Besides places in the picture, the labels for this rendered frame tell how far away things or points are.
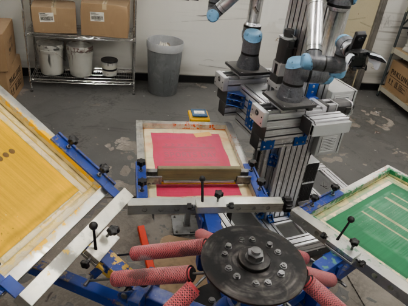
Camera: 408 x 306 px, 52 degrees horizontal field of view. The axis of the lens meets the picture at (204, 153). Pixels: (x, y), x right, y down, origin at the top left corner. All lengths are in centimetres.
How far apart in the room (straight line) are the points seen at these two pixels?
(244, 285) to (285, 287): 11
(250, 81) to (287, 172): 68
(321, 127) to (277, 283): 136
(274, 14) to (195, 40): 109
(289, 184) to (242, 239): 177
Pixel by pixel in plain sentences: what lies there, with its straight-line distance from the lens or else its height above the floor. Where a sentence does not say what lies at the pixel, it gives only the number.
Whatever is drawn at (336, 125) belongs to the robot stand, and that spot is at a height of 116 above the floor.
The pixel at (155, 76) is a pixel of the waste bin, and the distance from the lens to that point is 519.
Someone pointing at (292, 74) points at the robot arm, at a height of 141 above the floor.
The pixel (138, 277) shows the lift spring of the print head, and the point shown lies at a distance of 132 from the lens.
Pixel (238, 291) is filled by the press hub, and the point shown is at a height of 131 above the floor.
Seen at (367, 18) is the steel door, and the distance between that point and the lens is 638.
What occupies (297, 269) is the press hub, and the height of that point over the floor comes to 131.
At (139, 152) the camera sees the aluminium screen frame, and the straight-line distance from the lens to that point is 220.
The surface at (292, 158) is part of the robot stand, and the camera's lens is 284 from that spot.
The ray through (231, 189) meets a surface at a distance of 205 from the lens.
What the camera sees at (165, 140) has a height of 95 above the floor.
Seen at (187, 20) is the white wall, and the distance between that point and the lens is 552.
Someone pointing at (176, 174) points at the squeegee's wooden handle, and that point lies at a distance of 198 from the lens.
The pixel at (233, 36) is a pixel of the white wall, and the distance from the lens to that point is 568.
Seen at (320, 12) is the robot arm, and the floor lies 176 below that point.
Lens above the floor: 215
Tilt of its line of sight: 31 degrees down
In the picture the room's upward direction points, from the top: 7 degrees clockwise
